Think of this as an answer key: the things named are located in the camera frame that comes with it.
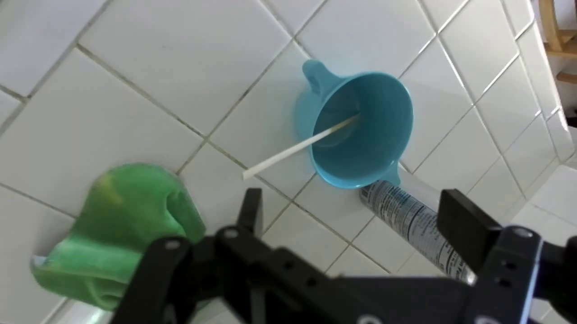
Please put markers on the blue ceramic cup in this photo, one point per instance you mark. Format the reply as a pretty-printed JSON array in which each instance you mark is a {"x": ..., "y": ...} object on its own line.
[{"x": 370, "y": 148}]

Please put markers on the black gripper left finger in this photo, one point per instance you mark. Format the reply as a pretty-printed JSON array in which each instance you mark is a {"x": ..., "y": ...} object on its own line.
[{"x": 251, "y": 211}]

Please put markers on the green cloth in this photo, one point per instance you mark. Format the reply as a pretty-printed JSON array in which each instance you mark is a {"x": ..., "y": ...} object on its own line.
[{"x": 125, "y": 211}]

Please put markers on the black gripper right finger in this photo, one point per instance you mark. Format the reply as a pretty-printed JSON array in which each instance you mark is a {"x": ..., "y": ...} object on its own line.
[{"x": 465, "y": 227}]

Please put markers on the silver metal can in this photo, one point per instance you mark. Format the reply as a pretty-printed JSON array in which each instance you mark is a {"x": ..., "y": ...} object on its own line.
[{"x": 415, "y": 222}]

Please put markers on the thin white stick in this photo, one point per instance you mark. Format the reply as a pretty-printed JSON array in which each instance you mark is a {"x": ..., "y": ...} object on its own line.
[{"x": 296, "y": 148}]

